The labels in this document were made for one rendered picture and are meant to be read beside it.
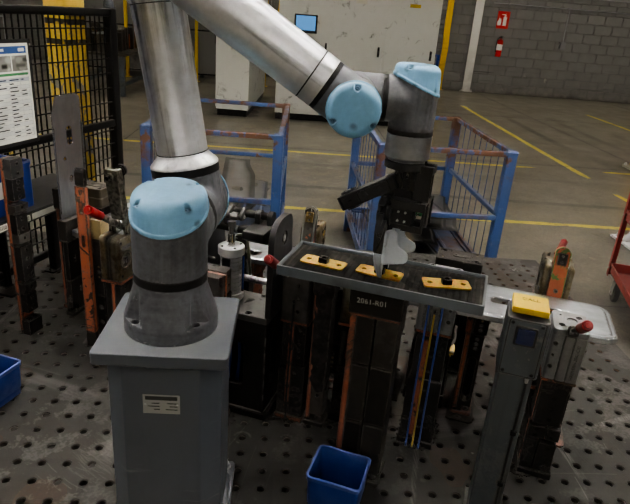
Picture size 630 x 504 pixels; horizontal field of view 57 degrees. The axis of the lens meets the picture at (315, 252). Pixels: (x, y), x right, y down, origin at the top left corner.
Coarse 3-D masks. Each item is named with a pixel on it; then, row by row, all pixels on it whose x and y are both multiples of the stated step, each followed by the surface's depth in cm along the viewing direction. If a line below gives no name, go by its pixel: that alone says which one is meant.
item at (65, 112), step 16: (64, 96) 156; (64, 112) 157; (64, 128) 158; (80, 128) 164; (64, 144) 159; (80, 144) 165; (64, 160) 160; (80, 160) 167; (64, 176) 162; (64, 192) 163; (64, 208) 164
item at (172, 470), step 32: (224, 320) 99; (96, 352) 87; (128, 352) 88; (160, 352) 88; (192, 352) 89; (224, 352) 90; (128, 384) 90; (160, 384) 91; (192, 384) 91; (224, 384) 99; (128, 416) 93; (160, 416) 93; (192, 416) 93; (224, 416) 103; (128, 448) 95; (160, 448) 95; (192, 448) 96; (224, 448) 107; (128, 480) 98; (160, 480) 98; (192, 480) 98; (224, 480) 111
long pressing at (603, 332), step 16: (256, 256) 150; (496, 288) 143; (416, 304) 134; (496, 304) 135; (560, 304) 138; (576, 304) 138; (592, 304) 140; (496, 320) 129; (592, 320) 131; (608, 320) 132; (592, 336) 124; (608, 336) 124
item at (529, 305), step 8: (512, 296) 104; (520, 296) 102; (528, 296) 103; (512, 304) 101; (520, 304) 99; (528, 304) 100; (536, 304) 100; (544, 304) 100; (520, 312) 99; (528, 312) 98; (536, 312) 98; (544, 312) 97
